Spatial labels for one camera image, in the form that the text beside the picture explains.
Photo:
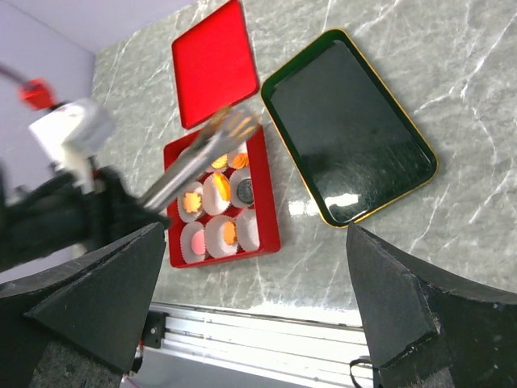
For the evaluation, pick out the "paper cup front middle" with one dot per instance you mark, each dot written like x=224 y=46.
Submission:
x=215 y=244

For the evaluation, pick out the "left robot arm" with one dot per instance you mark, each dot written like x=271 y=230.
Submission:
x=57 y=215

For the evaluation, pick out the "paper cup front left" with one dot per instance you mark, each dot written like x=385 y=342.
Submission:
x=185 y=242

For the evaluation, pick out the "black round cookie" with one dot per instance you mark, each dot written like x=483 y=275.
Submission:
x=245 y=192

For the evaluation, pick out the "small flower cookie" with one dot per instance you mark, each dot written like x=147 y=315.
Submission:
x=240 y=161

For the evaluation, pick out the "round orange cookie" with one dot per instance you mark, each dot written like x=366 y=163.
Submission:
x=229 y=233

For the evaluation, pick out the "pink round cookie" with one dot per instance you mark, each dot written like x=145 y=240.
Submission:
x=198 y=246

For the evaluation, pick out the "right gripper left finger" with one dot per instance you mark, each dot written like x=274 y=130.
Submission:
x=78 y=324

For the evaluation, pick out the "metal tongs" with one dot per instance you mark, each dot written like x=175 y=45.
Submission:
x=225 y=131

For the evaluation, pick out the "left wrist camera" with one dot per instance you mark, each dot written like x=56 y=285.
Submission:
x=73 y=134

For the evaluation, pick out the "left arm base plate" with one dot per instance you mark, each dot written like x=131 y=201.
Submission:
x=151 y=337

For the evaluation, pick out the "round waffle cookie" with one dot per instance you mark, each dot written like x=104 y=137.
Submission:
x=220 y=163

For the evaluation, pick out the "black tray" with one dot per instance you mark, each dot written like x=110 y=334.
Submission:
x=355 y=147

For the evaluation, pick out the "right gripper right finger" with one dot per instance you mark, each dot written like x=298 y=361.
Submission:
x=425 y=326

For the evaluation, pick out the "red tin lid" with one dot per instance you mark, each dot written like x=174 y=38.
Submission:
x=213 y=65

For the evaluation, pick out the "paper cup middle left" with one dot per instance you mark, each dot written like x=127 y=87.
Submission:
x=190 y=217

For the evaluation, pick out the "paper cup centre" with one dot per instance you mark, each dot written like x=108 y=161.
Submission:
x=212 y=202

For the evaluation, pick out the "red tin box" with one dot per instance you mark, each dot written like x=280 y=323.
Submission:
x=263 y=205

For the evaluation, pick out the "paper cup front right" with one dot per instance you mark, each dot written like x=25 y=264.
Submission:
x=247 y=230

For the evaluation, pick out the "paper cup back right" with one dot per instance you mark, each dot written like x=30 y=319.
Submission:
x=241 y=149

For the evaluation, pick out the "aluminium rail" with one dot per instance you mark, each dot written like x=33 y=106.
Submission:
x=279 y=347

